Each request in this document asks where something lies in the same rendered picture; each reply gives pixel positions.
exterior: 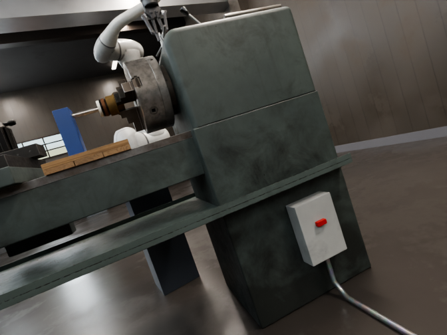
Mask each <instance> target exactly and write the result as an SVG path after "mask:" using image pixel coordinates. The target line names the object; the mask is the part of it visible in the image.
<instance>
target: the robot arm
mask: <svg viewBox="0 0 447 335"><path fill-rule="evenodd" d="M160 1H161V0H140V2H141V3H139V4H137V5H135V6H134V7H132V8H130V9H129V10H127V11H125V12H123V13H122V14H120V15H119V16H117V17H116V18H115V19H113V20H112V21H111V22H110V24H109V25H108V26H107V28H105V30H104V31H103V32H102V33H101V34H100V36H99V38H98V39H97V40H96V43H95V45H94V57H95V59H96V60H97V61H98V62H100V63H106V62H108V61H118V63H119V64H120V65H121V67H122V68H123V64H122V63H123V62H125V61H129V60H134V59H138V58H143V56H144V49H143V48H142V45H141V44H140V43H137V42H136V41H133V40H129V39H118V36H119V33H120V31H121V30H122V29H123V28H124V27H125V26H127V25H128V24H129V23H131V22H133V21H134V20H135V19H137V18H139V17H140V16H141V19H142V20H143V21H144V22H145V24H146V26H147V27H148V29H149V31H150V32H151V34H152V35H155V36H156V38H157V40H158V42H159V41H160V44H161V45H163V41H162V39H161V38H160V33H159V32H158V30H157V27H156V23H155V19H157V22H158V24H159V26H160V28H161V31H162V34H163V27H164V26H163V24H162V21H161V19H160V14H161V13H162V15H163V16H164V24H165V25H166V32H168V22H167V18H166V13H167V10H164V11H163V10H161V8H160V7H159V4H158V3H159V2H160ZM146 16H147V17H149V18H150V19H151V22H152V25H153V28H154V30H153V28H152V27H151V25H150V23H149V21H148V20H147V18H146ZM169 137H170V135H169V133H168V131H167V129H163V130H158V131H156V132H152V133H149V134H147V133H146V132H145V130H142V131H139V132H136V131H135V129H133V128H129V127H125V128H122V129H120V130H117V131H116V132H115V135H114V143H115V142H119V141H121V140H125V139H128V142H129V144H130V147H131V149H133V148H137V147H139V146H143V145H146V144H149V143H152V142H156V141H158V140H162V139H165V138H169Z"/></svg>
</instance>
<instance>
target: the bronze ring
mask: <svg viewBox="0 0 447 335"><path fill-rule="evenodd" d="M98 101H99V104H100V107H101V109H102V112H103V114H104V116H105V117H106V116H110V115H112V116H115V115H117V114H119V115H120V111H122V110H125V106H124V104H121V105H118V106H117V103H116V101H115V98H114V95H113V94H112V95H110V96H105V98H104V99H103V98H101V99H99V100H98Z"/></svg>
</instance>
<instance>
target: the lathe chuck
mask: <svg viewBox="0 0 447 335"><path fill-rule="evenodd" d="M122 64H123V69H124V73H125V77H126V79H127V81H128V82H130V81H131V82H132V80H131V79H134V77H136V76H137V78H139V79H140V82H141V85H142V86H141V88H138V87H135V88H134V90H135V95H136V101H133V102H134V105H135V106H138V108H139V111H140V115H141V118H142V121H143V124H144V127H145V130H146V131H145V132H146V133H147V134H149V133H152V132H156V131H158V130H163V129H165V128H167V117H166V111H165V107H164V103H163V100H162V96H161V94H160V89H159V87H158V83H157V82H156V78H155V76H154V73H153V71H152V69H151V67H150V65H149V63H148V61H147V60H146V59H145V58H144V57H143V58H138V59H134V60H129V61H125V62H123V63H122ZM153 106H155V107H157V109H158V111H157V113H155V114H151V113H150V108H151V107H153Z"/></svg>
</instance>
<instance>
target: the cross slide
mask: <svg viewBox="0 0 447 335"><path fill-rule="evenodd" d="M45 163H46V161H45V160H38V159H33V158H24V157H19V156H10V155H5V154H3V155H0V169H1V168H5V167H20V168H42V167H41V165H42V164H45Z"/></svg>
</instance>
